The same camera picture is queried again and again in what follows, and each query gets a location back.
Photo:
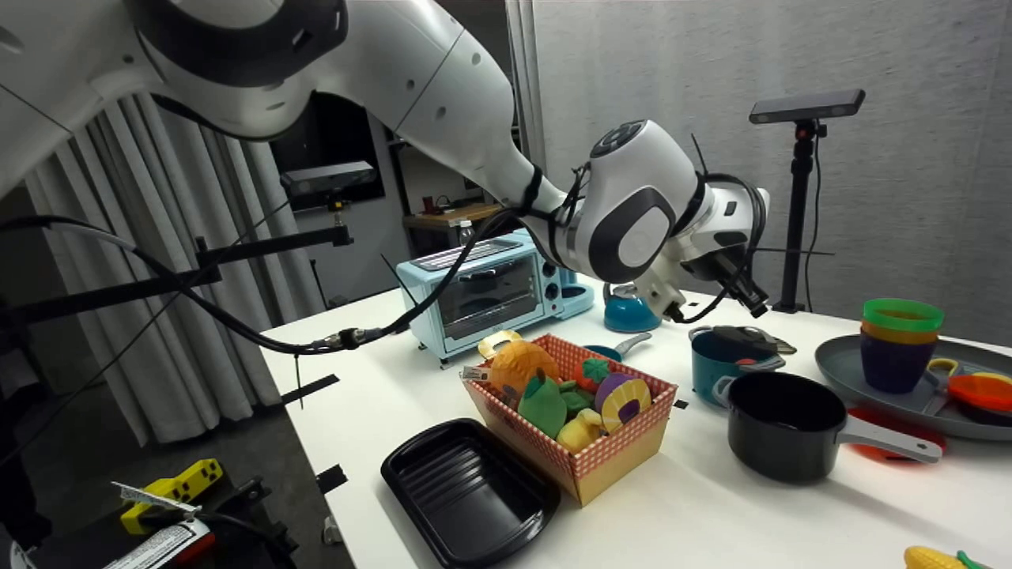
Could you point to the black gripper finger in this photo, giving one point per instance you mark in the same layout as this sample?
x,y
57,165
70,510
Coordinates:
x,y
754,286
746,296

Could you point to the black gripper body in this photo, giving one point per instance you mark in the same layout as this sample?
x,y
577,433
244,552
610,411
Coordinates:
x,y
722,260

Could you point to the glass pot lid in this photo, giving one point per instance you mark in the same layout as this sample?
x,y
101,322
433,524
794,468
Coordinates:
x,y
775,342

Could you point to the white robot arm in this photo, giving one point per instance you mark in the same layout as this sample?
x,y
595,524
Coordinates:
x,y
422,73

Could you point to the blue toy pot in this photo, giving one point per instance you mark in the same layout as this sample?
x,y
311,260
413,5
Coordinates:
x,y
713,381

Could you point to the black tripod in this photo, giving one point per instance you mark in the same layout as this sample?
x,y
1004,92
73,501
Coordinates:
x,y
798,209

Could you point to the small blue cup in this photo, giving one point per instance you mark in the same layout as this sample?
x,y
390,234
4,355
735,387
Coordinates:
x,y
631,315

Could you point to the grey oval plate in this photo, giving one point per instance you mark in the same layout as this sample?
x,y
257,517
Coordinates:
x,y
843,367

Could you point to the black saucepan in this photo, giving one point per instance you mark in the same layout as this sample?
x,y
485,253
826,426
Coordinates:
x,y
785,433

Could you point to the blue toy frying pan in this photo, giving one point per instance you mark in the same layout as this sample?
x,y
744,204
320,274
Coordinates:
x,y
606,353

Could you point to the green toy cup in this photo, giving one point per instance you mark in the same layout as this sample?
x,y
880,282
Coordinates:
x,y
902,315

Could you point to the orange toy cup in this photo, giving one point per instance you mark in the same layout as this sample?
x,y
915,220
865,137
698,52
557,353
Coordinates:
x,y
897,340

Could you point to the purple toy cup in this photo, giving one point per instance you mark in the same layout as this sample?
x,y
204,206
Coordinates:
x,y
892,367

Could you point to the purple toy slice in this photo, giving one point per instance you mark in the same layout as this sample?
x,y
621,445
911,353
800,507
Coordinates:
x,y
621,406

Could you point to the red orange toy carrot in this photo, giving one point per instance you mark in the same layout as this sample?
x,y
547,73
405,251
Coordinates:
x,y
588,381

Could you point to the grey backdrop curtain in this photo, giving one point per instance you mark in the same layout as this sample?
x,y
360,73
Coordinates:
x,y
929,209

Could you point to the red flat toy plate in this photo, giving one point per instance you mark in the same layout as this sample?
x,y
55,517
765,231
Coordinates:
x,y
880,455

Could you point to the small tan toy piece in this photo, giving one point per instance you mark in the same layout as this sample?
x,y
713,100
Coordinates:
x,y
944,367

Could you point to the yellow toy fruit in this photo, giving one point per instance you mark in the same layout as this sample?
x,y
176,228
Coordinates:
x,y
581,433

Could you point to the red checkered cardboard basket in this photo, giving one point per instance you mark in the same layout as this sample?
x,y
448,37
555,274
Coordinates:
x,y
610,464

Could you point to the orange plush fruit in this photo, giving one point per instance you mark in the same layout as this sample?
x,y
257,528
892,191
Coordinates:
x,y
524,367

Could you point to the light blue toaster oven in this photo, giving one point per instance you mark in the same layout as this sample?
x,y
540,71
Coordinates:
x,y
496,301

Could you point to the green toy fruit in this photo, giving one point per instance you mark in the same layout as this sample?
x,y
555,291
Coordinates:
x,y
541,406

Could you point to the orange red toy dish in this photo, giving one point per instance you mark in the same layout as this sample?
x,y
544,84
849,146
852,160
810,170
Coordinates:
x,y
982,392

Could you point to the background shelf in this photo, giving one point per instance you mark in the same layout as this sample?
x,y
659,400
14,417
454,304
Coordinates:
x,y
444,217

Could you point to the green and yellow toy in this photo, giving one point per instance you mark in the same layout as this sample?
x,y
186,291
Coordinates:
x,y
935,558

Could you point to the black rectangular tray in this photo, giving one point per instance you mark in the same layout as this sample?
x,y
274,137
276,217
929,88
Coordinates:
x,y
464,496

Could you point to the black tape patch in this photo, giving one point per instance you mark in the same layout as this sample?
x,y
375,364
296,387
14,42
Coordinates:
x,y
311,389

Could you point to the black metal boom bar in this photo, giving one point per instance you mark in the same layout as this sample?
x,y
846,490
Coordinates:
x,y
107,296
263,249

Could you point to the white curtain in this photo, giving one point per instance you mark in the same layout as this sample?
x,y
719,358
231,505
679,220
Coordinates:
x,y
192,367

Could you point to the yellow black dotted tool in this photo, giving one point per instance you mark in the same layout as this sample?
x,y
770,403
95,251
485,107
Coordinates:
x,y
192,479

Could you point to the white red device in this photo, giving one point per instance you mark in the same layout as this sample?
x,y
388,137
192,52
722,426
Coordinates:
x,y
170,542

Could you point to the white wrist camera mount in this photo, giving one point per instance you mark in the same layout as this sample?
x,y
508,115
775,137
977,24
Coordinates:
x,y
659,296

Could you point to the black stereo camera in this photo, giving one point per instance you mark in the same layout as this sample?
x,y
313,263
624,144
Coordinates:
x,y
808,107

